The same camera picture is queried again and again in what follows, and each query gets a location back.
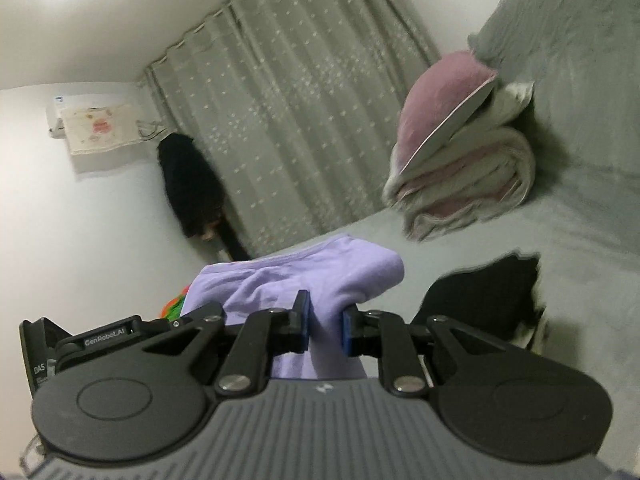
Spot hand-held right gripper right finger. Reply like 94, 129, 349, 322
341, 306, 503, 397

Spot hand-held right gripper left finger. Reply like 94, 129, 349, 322
141, 289, 312, 397

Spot purple pants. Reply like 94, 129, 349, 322
177, 234, 405, 381

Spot orange pumpkin pillow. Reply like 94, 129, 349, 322
161, 284, 195, 322

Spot black folded garment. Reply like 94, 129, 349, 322
409, 252, 547, 351

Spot black hanging garment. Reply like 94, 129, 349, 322
156, 132, 251, 261

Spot folded pink white blankets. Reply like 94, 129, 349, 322
382, 80, 537, 243

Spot grey dotted curtain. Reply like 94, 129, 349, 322
142, 0, 443, 261

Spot pink pillow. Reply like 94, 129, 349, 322
391, 50, 501, 181

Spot air conditioner cables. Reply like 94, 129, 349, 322
135, 119, 170, 142

